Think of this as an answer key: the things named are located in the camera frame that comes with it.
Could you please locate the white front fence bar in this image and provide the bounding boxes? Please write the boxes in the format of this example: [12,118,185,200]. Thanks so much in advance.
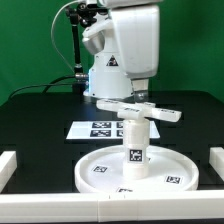
[0,190,224,223]

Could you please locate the white fence block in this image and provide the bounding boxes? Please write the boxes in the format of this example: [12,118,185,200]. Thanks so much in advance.
[0,151,17,193]
[209,147,224,181]

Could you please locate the white cross-shaped table base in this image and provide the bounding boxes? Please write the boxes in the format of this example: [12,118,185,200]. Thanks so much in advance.
[96,99,181,122]

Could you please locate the grey curved cable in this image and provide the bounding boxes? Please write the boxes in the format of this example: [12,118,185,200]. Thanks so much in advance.
[50,0,81,75]

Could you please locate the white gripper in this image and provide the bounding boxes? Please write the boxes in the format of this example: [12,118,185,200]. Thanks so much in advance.
[110,4,160,102]

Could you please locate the white round table top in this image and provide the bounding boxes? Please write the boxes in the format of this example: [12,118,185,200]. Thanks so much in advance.
[74,145,199,193]

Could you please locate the white left fence block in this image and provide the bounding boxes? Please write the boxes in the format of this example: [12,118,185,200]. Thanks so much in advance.
[0,151,17,193]

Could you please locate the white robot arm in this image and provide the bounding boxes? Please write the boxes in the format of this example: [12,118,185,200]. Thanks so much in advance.
[83,0,161,102]

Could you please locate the white marker sheet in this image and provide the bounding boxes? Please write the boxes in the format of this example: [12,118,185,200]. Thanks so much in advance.
[65,120,161,141]

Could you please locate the white right fence block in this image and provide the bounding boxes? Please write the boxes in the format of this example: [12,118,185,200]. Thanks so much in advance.
[209,147,224,181]

